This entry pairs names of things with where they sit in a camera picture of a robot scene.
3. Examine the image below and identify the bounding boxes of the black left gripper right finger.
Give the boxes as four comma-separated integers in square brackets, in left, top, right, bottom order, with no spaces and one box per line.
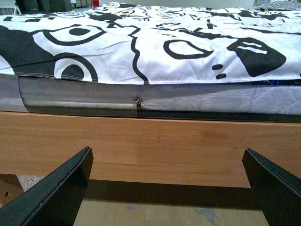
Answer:
[242,148,301,226]

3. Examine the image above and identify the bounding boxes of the grey white zippered mattress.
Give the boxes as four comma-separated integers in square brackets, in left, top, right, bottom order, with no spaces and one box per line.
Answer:
[0,74,301,123]

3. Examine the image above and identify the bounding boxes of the black and white patterned bedsheet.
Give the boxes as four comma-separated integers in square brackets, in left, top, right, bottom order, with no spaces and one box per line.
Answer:
[0,2,301,85]

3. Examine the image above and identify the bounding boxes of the wooden bed frame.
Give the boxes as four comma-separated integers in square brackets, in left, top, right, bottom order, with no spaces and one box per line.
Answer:
[0,112,301,209]

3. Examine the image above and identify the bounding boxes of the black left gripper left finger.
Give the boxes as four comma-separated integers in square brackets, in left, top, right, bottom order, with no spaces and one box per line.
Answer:
[0,146,93,226]

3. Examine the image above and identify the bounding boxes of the red container in background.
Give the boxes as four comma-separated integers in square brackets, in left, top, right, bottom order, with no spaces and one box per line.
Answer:
[92,0,100,8]

